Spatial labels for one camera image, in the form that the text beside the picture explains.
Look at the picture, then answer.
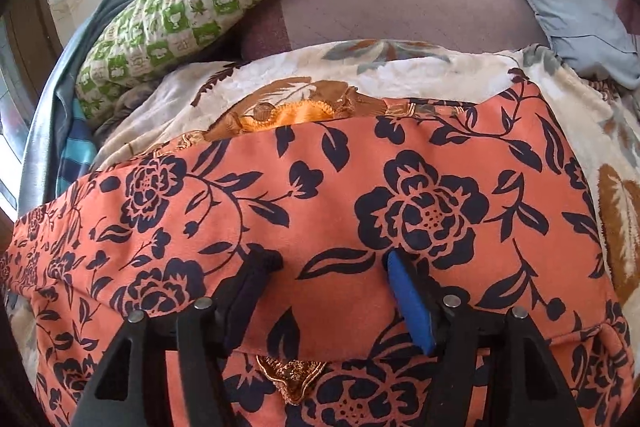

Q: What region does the teal striped cloth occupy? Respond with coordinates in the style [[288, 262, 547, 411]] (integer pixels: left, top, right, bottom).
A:
[[54, 98, 98, 196]]

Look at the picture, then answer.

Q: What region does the orange floral blouse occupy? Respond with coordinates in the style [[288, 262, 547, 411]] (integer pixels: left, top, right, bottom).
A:
[[1, 77, 634, 426]]

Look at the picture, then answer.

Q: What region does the blue denim cloth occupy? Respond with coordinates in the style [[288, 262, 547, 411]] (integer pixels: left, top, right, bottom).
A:
[[17, 0, 132, 217]]

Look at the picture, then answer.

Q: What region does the leaf print blanket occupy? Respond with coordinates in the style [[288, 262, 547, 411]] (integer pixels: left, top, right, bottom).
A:
[[8, 38, 640, 388]]

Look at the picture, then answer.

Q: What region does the wooden glass door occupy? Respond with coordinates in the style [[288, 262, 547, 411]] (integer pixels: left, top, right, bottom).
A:
[[1, 0, 61, 247]]

